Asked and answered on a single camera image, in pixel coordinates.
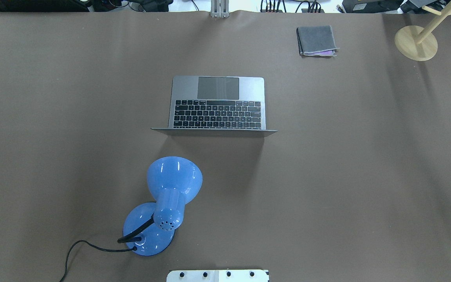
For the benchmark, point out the grey laptop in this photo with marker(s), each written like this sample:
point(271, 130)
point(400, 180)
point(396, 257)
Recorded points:
point(231, 106)

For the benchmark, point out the wooden cup rack stand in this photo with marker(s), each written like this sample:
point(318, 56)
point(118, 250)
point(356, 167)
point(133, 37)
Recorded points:
point(418, 43)

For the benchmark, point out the folded grey cloth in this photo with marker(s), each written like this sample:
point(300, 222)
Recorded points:
point(316, 41)

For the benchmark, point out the blue desk lamp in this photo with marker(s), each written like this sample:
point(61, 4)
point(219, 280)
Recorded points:
point(150, 227)

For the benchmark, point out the aluminium frame post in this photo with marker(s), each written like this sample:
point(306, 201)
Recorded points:
point(219, 9)

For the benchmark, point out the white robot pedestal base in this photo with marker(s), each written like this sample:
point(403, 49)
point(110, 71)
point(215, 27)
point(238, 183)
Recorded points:
point(219, 275)

